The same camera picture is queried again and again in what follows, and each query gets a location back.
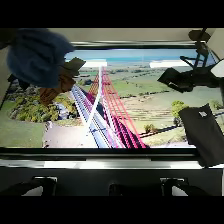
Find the black T-shirt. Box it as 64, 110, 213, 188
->
177, 103, 224, 169

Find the black folding chair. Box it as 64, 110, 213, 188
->
187, 28, 212, 43

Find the blue T-shirt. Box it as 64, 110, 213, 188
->
6, 28, 76, 90

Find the brown garment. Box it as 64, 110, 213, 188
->
37, 71, 77, 106

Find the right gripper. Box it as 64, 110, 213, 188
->
157, 67, 198, 94

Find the silver frame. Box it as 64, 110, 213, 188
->
0, 157, 224, 197

